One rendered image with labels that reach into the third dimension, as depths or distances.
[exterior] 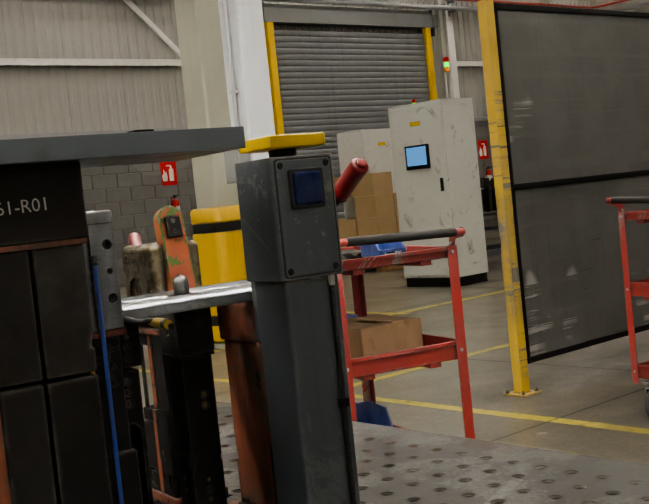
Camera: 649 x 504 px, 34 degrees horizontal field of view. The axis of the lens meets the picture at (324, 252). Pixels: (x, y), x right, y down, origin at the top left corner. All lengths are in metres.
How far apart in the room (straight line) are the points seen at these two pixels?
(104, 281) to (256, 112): 4.15
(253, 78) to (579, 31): 1.91
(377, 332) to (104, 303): 2.35
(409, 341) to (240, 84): 2.14
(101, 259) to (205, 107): 7.31
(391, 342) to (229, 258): 4.97
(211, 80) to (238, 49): 3.21
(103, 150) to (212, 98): 7.53
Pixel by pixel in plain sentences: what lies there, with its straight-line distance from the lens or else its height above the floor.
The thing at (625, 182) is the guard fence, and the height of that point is 1.00.
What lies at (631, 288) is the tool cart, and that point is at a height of 0.57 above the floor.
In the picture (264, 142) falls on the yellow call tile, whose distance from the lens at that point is 0.95.
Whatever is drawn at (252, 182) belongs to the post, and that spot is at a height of 1.12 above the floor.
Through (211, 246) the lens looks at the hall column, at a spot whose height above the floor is 0.80.
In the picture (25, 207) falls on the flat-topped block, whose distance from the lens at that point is 0.84.
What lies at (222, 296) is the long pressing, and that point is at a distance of 1.22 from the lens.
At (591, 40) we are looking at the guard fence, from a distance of 6.15.
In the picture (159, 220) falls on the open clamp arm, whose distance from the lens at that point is 1.44.
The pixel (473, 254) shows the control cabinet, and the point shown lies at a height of 0.32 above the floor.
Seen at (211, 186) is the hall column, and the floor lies 1.27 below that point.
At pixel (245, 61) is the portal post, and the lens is 5.16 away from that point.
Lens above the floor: 1.10
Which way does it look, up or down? 3 degrees down
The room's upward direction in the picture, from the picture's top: 6 degrees counter-clockwise
